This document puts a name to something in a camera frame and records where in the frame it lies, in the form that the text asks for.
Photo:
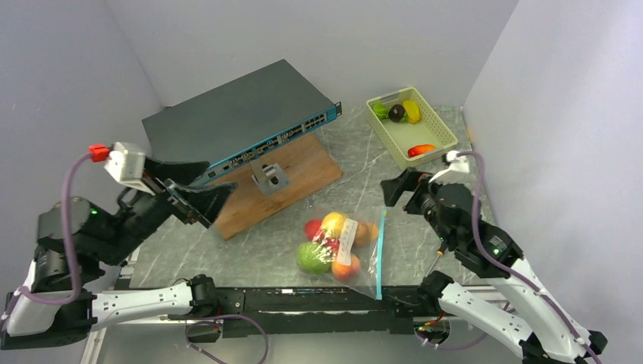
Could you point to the red orange mango toy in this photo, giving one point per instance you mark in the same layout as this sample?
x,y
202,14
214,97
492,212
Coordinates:
x,y
420,150

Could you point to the wooden board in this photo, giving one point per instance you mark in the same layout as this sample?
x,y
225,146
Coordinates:
x,y
307,165

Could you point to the grey metal bracket stand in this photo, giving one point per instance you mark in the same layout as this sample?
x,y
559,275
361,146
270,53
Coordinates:
x,y
269,179

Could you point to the clear zip top bag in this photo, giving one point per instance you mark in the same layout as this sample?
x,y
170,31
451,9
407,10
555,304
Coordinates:
x,y
369,280

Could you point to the pink peach toy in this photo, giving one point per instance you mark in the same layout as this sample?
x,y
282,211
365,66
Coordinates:
x,y
343,272

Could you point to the pale green plastic basket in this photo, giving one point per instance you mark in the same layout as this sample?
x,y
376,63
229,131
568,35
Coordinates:
x,y
410,143

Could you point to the red apple toy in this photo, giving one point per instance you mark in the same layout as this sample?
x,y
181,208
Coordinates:
x,y
311,228

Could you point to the black aluminium base frame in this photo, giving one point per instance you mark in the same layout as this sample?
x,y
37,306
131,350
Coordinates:
x,y
256,275

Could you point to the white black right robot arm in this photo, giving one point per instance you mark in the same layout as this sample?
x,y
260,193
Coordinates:
x,y
539,331

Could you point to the yellow lemon toy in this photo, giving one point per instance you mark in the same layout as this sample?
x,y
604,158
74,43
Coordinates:
x,y
332,224

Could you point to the black yellow screwdriver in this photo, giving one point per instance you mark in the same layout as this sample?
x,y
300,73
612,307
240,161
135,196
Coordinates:
x,y
439,253

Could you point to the green starfruit toy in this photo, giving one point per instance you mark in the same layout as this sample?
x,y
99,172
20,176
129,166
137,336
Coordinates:
x,y
381,111

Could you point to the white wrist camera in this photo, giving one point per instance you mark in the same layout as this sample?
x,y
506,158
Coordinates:
x,y
124,162
457,168

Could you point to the dark purple mangosteen toy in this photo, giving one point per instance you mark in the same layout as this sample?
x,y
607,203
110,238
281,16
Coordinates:
x,y
397,114

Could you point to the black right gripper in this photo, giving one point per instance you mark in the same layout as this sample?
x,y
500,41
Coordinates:
x,y
411,179

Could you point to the yellow starfruit toy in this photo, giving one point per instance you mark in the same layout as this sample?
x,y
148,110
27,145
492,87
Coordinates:
x,y
412,111

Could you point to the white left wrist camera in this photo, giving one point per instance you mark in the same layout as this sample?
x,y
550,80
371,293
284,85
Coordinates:
x,y
124,162

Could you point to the brown potato toy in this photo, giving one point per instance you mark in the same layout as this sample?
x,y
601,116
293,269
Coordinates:
x,y
366,233

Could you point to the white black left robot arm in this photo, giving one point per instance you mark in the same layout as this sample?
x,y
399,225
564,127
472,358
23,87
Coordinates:
x,y
77,238

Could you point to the grey blue network switch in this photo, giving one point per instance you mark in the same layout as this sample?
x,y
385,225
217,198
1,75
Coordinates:
x,y
240,121

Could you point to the green cabbage toy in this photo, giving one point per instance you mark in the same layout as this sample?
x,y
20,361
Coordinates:
x,y
314,258

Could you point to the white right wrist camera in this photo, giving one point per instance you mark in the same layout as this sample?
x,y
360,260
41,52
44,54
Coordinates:
x,y
457,168

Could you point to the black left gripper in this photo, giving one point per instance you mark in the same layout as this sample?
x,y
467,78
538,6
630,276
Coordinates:
x,y
205,202

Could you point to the red pepper toy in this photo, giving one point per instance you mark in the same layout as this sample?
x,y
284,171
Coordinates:
x,y
332,245

